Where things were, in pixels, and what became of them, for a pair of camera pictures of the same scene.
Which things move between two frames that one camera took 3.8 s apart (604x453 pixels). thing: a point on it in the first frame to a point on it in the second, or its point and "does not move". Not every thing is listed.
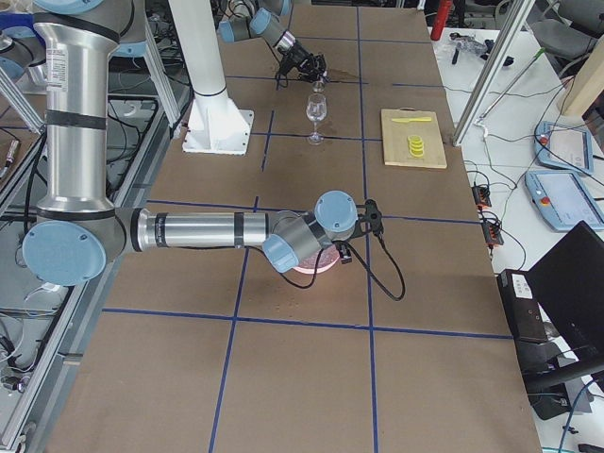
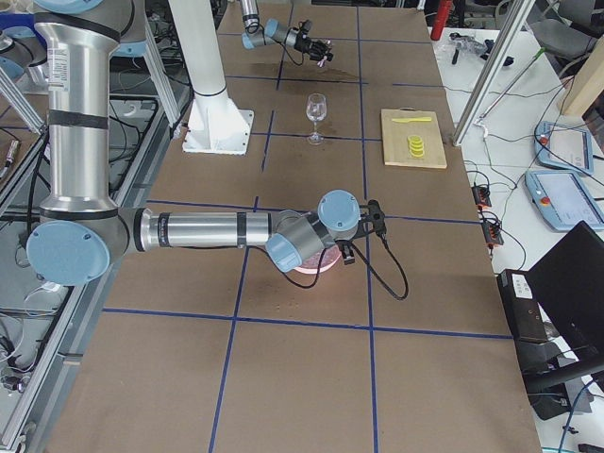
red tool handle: (442, 15) does not move
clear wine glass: (316, 110) does not move
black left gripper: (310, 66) to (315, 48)
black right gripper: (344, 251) does not move
